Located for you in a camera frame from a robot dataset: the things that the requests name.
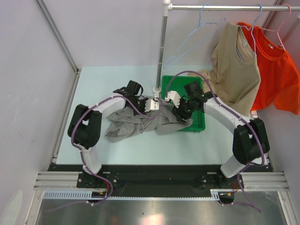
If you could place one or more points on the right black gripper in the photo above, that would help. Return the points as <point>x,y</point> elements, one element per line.
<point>179,114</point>

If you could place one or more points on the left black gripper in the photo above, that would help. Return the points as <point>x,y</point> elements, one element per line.
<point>142,110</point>

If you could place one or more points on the grey t shirt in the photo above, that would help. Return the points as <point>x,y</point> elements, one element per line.
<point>124,124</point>

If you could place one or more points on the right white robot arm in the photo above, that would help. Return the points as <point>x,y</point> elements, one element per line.
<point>250,140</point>

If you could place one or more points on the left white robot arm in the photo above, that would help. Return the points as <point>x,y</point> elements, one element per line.
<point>85,126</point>

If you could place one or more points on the beige t shirt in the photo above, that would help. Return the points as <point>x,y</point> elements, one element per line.
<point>235,76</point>

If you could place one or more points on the empty light blue hanger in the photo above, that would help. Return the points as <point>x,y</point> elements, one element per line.
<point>203,31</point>

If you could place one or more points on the orange t shirt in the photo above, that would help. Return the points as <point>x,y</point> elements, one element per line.
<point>280,79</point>

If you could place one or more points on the green plastic bin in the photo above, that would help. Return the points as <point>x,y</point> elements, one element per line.
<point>177,85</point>

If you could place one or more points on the metal clothes rack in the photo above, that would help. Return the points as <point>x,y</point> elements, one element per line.
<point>278,6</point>

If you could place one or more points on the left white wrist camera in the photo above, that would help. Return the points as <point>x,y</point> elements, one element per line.
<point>151,105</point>

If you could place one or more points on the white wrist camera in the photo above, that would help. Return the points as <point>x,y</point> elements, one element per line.
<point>174,97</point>
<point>151,105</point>

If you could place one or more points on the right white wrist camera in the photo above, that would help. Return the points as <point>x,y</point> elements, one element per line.
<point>174,97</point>

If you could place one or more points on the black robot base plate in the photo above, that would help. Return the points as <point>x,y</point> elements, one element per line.
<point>153,180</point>

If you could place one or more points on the aluminium frame rail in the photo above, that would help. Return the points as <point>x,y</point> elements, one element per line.
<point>253,181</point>

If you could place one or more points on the aluminium corner post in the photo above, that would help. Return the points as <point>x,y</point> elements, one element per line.
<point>61,43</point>

